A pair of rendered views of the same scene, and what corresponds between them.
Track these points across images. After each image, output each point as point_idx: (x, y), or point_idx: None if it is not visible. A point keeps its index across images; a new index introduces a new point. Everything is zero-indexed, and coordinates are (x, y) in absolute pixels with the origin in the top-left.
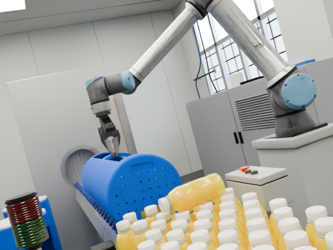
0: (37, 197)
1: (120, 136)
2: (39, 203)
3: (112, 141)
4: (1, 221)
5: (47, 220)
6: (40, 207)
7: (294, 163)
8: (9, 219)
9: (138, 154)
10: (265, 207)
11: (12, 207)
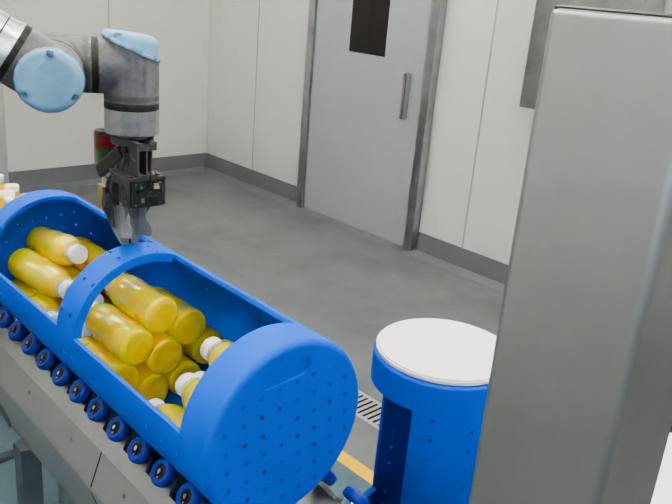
0: (93, 134)
1: (102, 206)
2: (94, 139)
3: (127, 211)
4: (493, 347)
5: (378, 379)
6: (94, 142)
7: None
8: (476, 349)
9: (38, 194)
10: None
11: None
